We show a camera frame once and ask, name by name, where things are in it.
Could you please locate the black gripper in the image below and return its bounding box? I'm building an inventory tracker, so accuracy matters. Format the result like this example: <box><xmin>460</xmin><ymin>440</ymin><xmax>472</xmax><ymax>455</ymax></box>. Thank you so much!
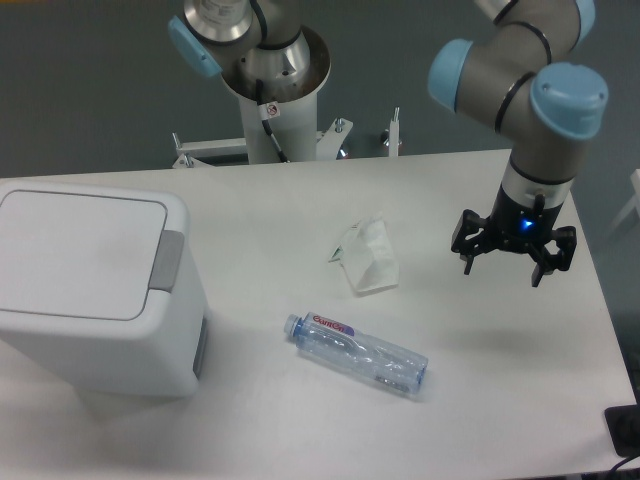
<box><xmin>451</xmin><ymin>186</ymin><xmax>577</xmax><ymax>288</ymax></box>

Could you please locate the white trash can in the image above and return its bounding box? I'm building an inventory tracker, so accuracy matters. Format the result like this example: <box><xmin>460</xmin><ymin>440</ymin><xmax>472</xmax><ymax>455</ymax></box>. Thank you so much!
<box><xmin>1</xmin><ymin>179</ymin><xmax>208</xmax><ymax>397</ymax></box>

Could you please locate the white trash can lid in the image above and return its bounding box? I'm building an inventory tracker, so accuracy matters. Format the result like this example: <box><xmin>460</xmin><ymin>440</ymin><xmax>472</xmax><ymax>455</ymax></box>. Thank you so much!
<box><xmin>1</xmin><ymin>190</ymin><xmax>166</xmax><ymax>320</ymax></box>

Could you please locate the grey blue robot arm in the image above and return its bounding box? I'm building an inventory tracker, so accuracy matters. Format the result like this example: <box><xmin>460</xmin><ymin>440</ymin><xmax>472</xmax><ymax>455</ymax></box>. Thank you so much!
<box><xmin>167</xmin><ymin>1</ymin><xmax>608</xmax><ymax>285</ymax></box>

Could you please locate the white furniture piece right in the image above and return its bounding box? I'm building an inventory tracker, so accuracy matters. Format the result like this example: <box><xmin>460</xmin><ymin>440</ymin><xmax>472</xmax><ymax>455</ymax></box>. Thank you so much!
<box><xmin>606</xmin><ymin>169</ymin><xmax>640</xmax><ymax>239</ymax></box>

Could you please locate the white tissue pack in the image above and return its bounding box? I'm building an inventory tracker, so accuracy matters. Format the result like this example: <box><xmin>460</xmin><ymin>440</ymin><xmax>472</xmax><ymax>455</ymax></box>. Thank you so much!
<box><xmin>327</xmin><ymin>212</ymin><xmax>400</xmax><ymax>296</ymax></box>

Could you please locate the clear plastic water bottle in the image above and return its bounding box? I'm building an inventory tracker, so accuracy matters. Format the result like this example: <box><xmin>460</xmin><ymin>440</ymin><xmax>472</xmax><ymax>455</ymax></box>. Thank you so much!
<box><xmin>284</xmin><ymin>312</ymin><xmax>428</xmax><ymax>395</ymax></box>

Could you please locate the black device at edge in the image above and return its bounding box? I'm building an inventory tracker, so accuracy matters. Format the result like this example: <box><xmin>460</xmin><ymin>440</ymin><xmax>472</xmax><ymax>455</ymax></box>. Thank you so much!
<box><xmin>604</xmin><ymin>404</ymin><xmax>639</xmax><ymax>457</ymax></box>

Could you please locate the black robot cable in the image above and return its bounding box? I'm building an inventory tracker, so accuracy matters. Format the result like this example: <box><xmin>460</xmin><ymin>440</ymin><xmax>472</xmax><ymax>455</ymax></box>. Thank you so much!
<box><xmin>253</xmin><ymin>77</ymin><xmax>291</xmax><ymax>164</ymax></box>

